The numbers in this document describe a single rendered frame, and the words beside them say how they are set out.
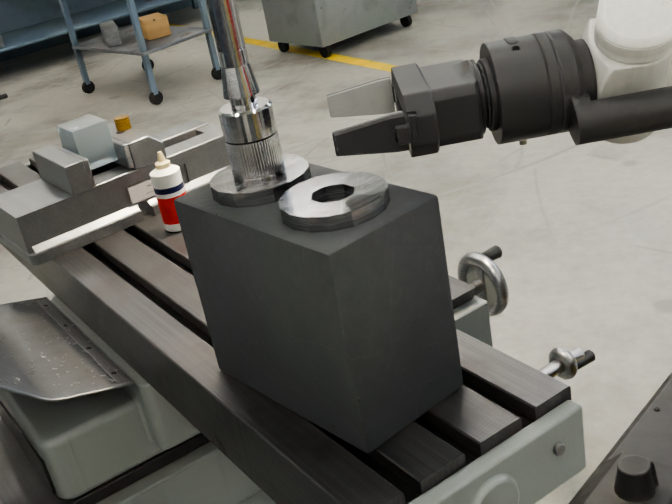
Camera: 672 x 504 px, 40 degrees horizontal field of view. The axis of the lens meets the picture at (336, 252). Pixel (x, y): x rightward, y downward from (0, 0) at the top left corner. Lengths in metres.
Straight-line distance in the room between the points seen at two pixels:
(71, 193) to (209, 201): 0.50
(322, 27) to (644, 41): 4.89
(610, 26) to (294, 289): 0.33
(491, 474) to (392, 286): 0.17
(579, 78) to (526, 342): 1.81
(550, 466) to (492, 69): 0.34
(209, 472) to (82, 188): 0.42
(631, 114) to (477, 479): 0.32
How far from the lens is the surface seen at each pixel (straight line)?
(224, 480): 1.24
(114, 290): 1.16
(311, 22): 5.67
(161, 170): 1.25
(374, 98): 0.86
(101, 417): 1.13
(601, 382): 2.39
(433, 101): 0.76
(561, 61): 0.79
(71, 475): 1.15
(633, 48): 0.79
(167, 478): 1.20
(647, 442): 1.27
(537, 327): 2.62
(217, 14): 0.78
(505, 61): 0.79
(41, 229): 1.30
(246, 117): 0.78
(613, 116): 0.79
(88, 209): 1.32
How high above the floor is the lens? 1.38
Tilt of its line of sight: 26 degrees down
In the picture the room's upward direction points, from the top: 11 degrees counter-clockwise
